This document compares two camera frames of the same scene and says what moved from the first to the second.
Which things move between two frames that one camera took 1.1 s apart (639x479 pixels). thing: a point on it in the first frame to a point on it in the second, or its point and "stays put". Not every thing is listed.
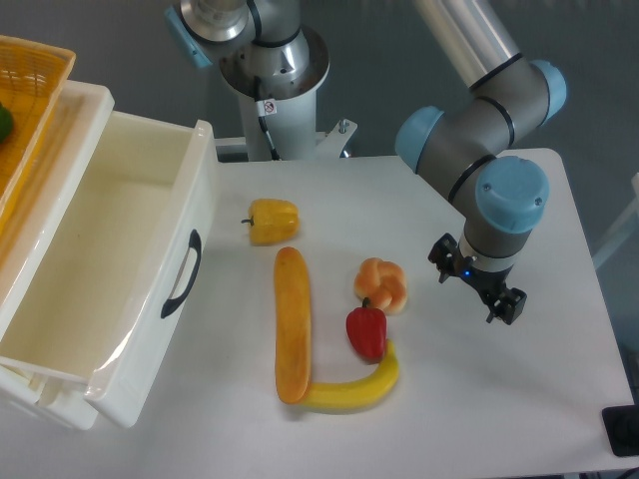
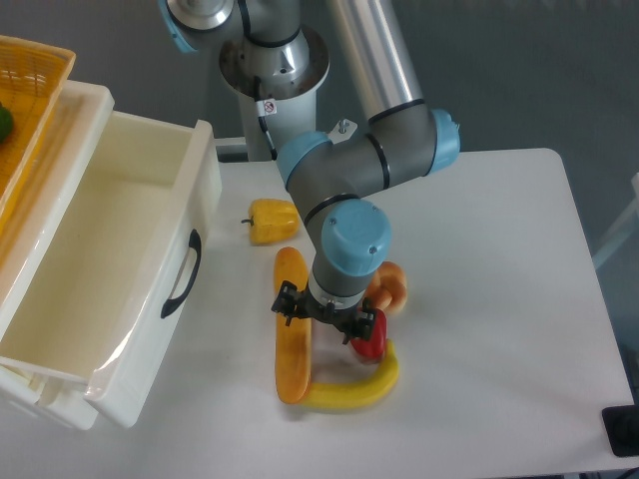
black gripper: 448,259 to 340,319
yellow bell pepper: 273,221 stays put
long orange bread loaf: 293,326 stays put
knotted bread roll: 383,283 stays put
